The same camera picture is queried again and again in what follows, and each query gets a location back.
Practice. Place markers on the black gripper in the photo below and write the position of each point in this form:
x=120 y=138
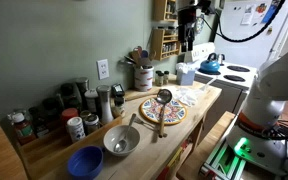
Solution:
x=187 y=23

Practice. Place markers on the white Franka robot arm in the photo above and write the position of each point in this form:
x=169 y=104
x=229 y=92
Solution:
x=267 y=100

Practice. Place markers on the blue kettle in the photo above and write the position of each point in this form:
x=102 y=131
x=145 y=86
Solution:
x=210 y=66

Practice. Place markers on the brown wooden utensil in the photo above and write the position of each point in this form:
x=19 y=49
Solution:
x=152 y=55

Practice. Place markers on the small spice jar black lid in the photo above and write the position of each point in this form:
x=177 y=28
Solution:
x=166 y=77
x=159 y=79

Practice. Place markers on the white plastic spatula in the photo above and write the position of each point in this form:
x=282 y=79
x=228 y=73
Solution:
x=208 y=84

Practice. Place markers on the white crumpled cloth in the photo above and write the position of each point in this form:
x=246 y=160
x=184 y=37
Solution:
x=187 y=95

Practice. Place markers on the wooden slotted spatula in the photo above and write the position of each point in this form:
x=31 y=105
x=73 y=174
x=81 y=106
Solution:
x=135 y=56

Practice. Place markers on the white utensil crock red print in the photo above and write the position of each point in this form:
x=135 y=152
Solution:
x=143 y=80

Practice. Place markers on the black stove burner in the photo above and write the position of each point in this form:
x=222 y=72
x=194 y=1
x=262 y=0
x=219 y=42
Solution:
x=234 y=78
x=238 y=68

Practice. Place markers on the white refrigerator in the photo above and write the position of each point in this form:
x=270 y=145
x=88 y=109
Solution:
x=247 y=43

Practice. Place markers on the white stove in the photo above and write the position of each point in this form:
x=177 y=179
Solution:
x=224 y=96

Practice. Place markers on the colourful patterned plate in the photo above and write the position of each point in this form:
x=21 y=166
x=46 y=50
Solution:
x=175 y=113

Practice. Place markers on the wooden cutting board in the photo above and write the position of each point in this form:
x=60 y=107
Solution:
x=137 y=94

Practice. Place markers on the white paper note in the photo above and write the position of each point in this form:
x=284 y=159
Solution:
x=247 y=15

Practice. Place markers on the black kitchen timer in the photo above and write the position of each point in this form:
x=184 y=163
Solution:
x=118 y=89

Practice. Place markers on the orange fridge magnet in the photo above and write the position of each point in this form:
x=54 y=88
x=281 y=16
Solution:
x=261 y=8

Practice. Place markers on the metal fork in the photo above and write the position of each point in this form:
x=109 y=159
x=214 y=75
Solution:
x=145 y=123

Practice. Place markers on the pepper jar black lid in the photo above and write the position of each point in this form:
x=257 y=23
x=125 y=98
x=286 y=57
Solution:
x=119 y=106

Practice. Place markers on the blue paper sheet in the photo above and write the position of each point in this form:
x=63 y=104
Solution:
x=270 y=11

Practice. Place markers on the steel and white grinder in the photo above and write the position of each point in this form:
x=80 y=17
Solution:
x=105 y=106

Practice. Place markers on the wooden robot stand board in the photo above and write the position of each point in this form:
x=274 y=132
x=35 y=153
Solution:
x=200 y=146

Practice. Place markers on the white ceramic bowl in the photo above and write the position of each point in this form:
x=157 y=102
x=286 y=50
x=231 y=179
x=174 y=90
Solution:
x=132 y=138

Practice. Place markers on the white cap spice shaker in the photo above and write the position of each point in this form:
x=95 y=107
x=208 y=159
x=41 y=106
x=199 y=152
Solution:
x=91 y=100

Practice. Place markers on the steel canister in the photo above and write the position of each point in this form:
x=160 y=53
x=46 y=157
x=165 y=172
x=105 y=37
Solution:
x=82 y=86

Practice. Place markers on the red yellow package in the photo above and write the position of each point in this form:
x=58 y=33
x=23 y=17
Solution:
x=170 y=163

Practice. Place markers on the metal spoon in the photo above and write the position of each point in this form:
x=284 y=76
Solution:
x=120 y=145

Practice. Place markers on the small glass jar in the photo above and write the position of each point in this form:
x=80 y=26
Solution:
x=85 y=114

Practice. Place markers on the small jar metal lid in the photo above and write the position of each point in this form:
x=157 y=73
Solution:
x=92 y=125

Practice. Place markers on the tall dark bottle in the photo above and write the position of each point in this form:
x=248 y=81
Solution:
x=67 y=90

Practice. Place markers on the red lid jar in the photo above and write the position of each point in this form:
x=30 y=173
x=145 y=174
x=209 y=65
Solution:
x=69 y=113

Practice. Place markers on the white printed shaker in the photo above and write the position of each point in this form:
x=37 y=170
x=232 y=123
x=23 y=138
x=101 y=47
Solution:
x=76 y=130

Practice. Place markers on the dark spice jar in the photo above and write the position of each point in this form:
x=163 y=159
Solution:
x=50 y=108

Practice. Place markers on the blue plastic bowl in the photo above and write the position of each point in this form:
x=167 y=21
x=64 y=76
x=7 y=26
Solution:
x=85 y=163

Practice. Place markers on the dark sauce bottle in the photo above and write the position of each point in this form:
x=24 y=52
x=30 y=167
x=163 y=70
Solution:
x=39 y=125

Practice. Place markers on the wooden spice tray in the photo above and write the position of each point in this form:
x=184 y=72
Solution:
x=47 y=153

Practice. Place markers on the hot sauce bottle white cap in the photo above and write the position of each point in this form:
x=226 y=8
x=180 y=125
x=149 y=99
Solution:
x=24 y=130

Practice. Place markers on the decorative wall plate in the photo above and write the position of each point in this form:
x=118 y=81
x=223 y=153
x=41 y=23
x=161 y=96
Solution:
x=200 y=26

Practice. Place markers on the short wooden wall spice rack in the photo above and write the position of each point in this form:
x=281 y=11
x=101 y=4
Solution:
x=157 y=43

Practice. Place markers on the tall wooden wall spice rack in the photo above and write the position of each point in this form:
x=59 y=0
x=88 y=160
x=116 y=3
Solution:
x=159 y=10

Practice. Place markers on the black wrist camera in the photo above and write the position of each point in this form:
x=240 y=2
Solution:
x=205 y=6

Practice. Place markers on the white wall outlet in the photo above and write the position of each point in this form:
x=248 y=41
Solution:
x=103 y=69

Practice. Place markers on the metal robot mounting frame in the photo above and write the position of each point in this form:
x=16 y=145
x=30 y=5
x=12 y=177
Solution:
x=224 y=163

